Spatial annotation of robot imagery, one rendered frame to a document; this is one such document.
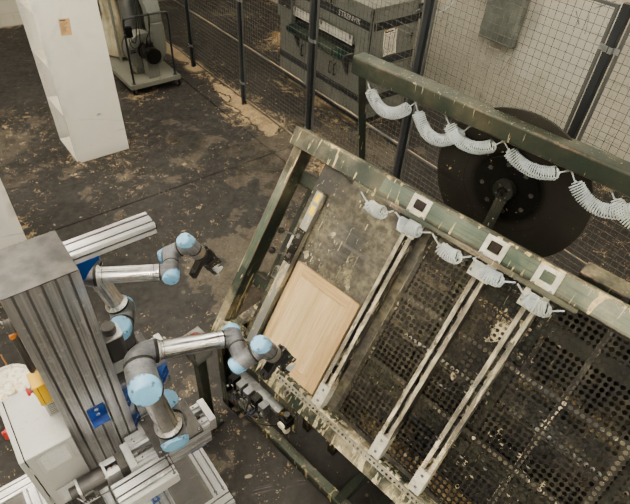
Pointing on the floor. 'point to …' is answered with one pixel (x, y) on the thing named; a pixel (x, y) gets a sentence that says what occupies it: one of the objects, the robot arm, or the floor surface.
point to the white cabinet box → (76, 74)
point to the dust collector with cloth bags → (137, 43)
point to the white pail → (5, 383)
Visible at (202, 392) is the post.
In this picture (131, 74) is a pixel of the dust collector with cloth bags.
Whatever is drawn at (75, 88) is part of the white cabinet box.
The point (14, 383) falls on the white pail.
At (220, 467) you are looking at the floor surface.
